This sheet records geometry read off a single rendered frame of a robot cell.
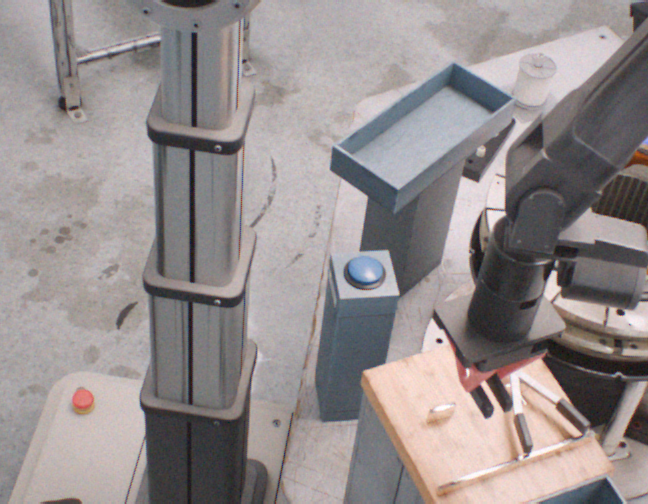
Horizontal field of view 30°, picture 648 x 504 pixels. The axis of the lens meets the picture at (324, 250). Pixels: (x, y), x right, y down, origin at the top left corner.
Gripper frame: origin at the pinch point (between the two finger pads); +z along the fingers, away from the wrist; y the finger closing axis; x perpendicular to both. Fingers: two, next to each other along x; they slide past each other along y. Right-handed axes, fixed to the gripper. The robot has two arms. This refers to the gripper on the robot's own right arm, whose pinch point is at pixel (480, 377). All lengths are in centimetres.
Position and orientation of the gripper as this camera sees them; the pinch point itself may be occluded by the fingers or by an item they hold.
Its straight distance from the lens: 112.5
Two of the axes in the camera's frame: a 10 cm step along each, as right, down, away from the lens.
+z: -1.0, 6.6, 7.5
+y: 9.1, -2.5, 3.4
